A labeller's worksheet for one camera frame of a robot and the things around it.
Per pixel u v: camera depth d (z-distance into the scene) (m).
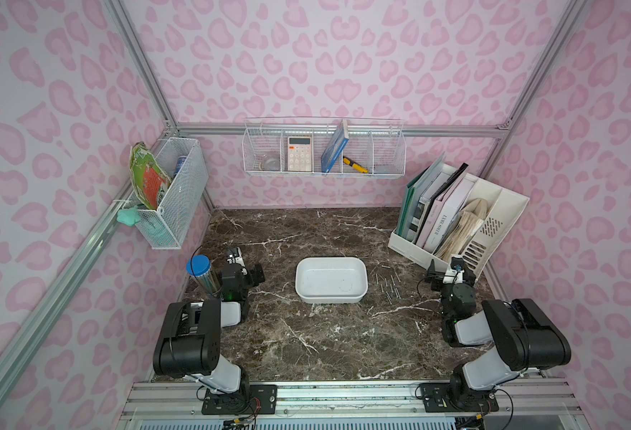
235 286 0.71
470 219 0.87
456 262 0.75
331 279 0.98
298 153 0.95
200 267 0.81
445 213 0.88
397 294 0.93
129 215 0.62
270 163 0.95
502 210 0.91
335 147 0.88
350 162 0.98
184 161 0.88
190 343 0.46
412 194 0.84
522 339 0.45
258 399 0.72
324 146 0.98
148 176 0.75
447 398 0.72
